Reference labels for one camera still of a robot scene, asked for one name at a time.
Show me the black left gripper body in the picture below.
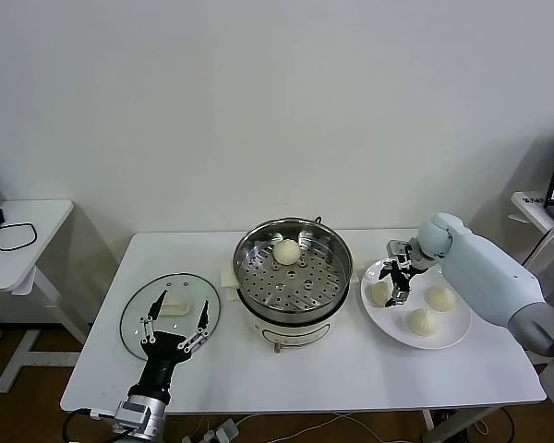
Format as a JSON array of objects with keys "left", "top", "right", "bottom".
[{"left": 127, "top": 332, "right": 197, "bottom": 402}]

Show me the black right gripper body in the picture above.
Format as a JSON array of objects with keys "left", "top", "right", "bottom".
[{"left": 390, "top": 260, "right": 419, "bottom": 282}]

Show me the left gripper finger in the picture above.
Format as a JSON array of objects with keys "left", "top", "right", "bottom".
[
  {"left": 177, "top": 300, "right": 211, "bottom": 355},
  {"left": 138, "top": 291, "right": 169, "bottom": 346}
]

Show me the white steamed baozi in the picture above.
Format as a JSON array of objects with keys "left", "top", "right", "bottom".
[
  {"left": 424, "top": 285, "right": 457, "bottom": 313},
  {"left": 271, "top": 238, "right": 301, "bottom": 267},
  {"left": 405, "top": 307, "right": 440, "bottom": 337},
  {"left": 368, "top": 281, "right": 391, "bottom": 308}
]

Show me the round glass pot lid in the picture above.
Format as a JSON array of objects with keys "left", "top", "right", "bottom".
[{"left": 118, "top": 272, "right": 223, "bottom": 361}]

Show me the stainless steel steamer basket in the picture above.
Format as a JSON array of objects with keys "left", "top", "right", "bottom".
[{"left": 233, "top": 219, "right": 354, "bottom": 324}]

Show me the white round plate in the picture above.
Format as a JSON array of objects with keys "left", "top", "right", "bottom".
[{"left": 360, "top": 256, "right": 472, "bottom": 351}]

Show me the white electric cooker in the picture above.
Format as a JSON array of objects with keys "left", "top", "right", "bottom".
[{"left": 220, "top": 215, "right": 365, "bottom": 355}]

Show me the white power strip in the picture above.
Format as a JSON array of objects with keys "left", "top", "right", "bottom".
[{"left": 198, "top": 418, "right": 241, "bottom": 443}]

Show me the white work table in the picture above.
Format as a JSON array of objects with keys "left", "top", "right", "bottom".
[{"left": 59, "top": 227, "right": 548, "bottom": 443}]

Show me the white side table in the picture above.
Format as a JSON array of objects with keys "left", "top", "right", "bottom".
[
  {"left": 0, "top": 198, "right": 91, "bottom": 394},
  {"left": 510, "top": 191, "right": 554, "bottom": 278}
]

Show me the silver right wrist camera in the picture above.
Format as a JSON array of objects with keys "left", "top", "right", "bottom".
[{"left": 386, "top": 239, "right": 415, "bottom": 269}]

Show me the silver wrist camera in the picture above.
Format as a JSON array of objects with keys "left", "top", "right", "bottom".
[
  {"left": 386, "top": 239, "right": 415, "bottom": 269},
  {"left": 90, "top": 400, "right": 149, "bottom": 435}
]

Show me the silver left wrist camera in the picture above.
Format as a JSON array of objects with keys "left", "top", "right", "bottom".
[{"left": 90, "top": 400, "right": 149, "bottom": 435}]

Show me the black cable loop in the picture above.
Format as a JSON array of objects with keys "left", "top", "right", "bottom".
[{"left": 0, "top": 222, "right": 39, "bottom": 253}]

